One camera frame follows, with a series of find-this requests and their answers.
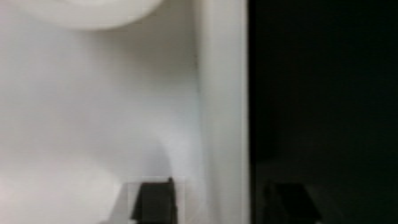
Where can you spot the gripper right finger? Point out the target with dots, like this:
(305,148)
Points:
(289,207)

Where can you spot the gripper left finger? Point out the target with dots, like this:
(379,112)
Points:
(152,201)

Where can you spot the white square tabletop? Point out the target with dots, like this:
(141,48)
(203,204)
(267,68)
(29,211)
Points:
(123,112)

